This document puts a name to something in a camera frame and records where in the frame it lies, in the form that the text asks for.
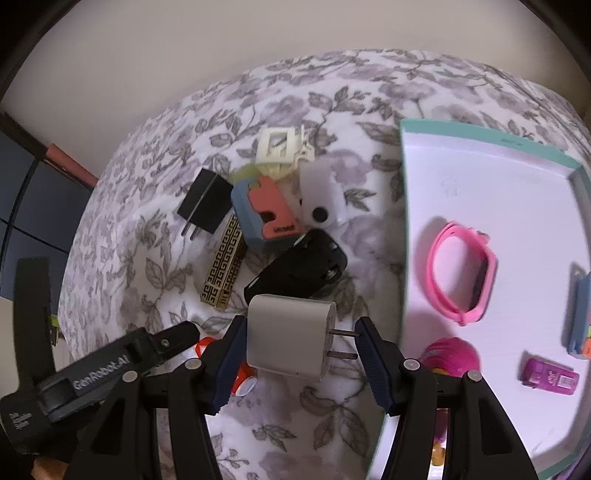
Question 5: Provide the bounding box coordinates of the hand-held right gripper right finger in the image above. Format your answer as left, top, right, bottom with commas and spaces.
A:
355, 316, 541, 480

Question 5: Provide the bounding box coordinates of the white plug charger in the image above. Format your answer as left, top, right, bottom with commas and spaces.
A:
246, 294, 358, 381

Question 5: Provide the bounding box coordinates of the dark blue cabinet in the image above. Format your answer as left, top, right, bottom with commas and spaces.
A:
0, 111, 98, 301

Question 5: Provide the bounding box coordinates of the pink wrist band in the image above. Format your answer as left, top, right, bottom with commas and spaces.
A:
427, 220, 499, 328

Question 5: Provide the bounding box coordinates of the gold patterned lighter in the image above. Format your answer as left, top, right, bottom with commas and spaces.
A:
200, 215, 247, 311

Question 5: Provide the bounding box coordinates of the black plug adapter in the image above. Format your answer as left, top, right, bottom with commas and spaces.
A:
177, 168, 235, 243

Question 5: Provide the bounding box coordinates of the orange blue candy pack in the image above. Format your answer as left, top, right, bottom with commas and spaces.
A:
561, 270, 591, 361

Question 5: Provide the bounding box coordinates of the red white tube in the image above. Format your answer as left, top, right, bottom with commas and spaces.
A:
194, 336, 259, 398

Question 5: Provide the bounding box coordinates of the person's left hand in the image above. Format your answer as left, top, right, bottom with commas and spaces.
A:
31, 455, 68, 480

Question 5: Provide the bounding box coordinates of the reddish wooden board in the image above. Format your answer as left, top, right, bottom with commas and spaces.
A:
46, 144, 100, 188

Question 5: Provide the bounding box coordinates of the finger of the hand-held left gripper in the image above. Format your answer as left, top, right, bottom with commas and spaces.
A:
16, 257, 53, 385
137, 322, 200, 371

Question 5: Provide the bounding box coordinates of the pastel multicoloured eraser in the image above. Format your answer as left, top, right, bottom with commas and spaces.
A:
231, 161, 305, 252

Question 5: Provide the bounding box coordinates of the black car key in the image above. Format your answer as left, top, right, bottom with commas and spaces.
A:
243, 228, 348, 308

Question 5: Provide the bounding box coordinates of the pink toy figure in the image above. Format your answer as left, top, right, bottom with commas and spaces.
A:
418, 337, 482, 467

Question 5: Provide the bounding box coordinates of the white mini camera toy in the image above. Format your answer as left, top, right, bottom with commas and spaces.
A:
298, 159, 349, 229

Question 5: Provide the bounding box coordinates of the cream hair claw clip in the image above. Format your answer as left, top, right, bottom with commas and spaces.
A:
254, 124, 317, 178

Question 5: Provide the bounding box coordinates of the magenta small box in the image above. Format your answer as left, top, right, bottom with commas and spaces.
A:
518, 353, 580, 395

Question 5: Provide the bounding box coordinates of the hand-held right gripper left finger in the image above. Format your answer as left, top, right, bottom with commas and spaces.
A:
60, 315, 250, 480

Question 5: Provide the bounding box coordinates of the teal cardboard tray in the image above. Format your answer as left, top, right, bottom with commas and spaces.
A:
369, 117, 591, 480

